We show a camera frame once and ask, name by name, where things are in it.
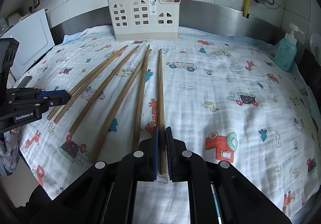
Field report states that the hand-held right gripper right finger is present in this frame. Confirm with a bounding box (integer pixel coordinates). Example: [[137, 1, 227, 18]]
[[165, 127, 293, 224]]

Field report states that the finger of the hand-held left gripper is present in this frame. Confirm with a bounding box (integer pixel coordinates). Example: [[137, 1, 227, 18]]
[[6, 87, 71, 100], [7, 95, 72, 114]]

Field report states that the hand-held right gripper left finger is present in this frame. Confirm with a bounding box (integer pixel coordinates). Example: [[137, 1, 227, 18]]
[[50, 127, 159, 224]]

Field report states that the set of wooden chopsticks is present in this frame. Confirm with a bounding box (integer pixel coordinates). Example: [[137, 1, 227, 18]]
[[46, 44, 153, 163]]

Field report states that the cream plastic utensil holder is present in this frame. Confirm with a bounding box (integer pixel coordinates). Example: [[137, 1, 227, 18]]
[[107, 0, 180, 42]]

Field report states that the clear plastic bag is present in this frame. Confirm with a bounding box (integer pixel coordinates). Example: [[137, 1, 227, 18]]
[[0, 18, 8, 36]]

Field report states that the white plastic container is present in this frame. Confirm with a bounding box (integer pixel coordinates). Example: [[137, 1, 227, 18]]
[[7, 12, 24, 25]]

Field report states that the white cartoon printed cloth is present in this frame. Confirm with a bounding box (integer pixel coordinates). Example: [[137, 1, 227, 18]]
[[19, 25, 321, 217]]

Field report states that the teal pump soap bottle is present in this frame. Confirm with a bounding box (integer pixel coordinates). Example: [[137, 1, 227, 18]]
[[273, 23, 304, 72]]

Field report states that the white plastic ladle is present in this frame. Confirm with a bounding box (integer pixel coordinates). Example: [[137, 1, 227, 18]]
[[309, 33, 321, 51]]

